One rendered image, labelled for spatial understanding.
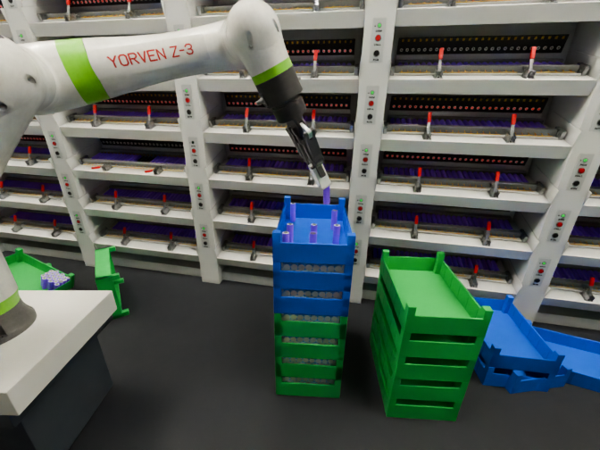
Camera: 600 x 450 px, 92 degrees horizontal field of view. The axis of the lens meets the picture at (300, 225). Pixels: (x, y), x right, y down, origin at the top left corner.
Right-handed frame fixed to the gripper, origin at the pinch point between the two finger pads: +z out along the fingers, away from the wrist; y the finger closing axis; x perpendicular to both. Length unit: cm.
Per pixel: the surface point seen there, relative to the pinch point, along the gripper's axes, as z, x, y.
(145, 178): -10, -50, -77
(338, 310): 29.0, -15.7, 15.1
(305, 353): 39, -30, 12
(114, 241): 12, -87, -95
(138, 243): 17, -77, -87
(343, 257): 14.9, -8.1, 15.0
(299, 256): 10.6, -16.8, 10.4
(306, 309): 25.6, -22.6, 11.5
